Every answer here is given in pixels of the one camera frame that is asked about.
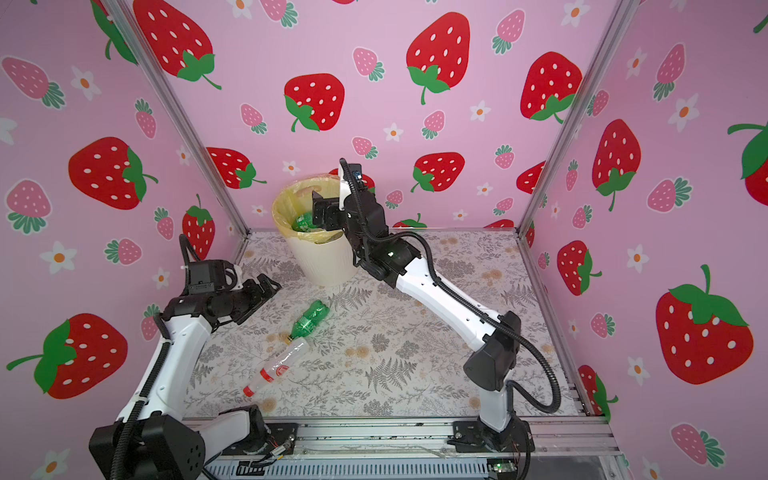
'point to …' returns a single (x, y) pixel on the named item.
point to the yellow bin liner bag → (296, 197)
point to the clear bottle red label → (278, 367)
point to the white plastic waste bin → (324, 264)
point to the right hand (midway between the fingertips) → (331, 190)
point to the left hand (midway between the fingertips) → (269, 292)
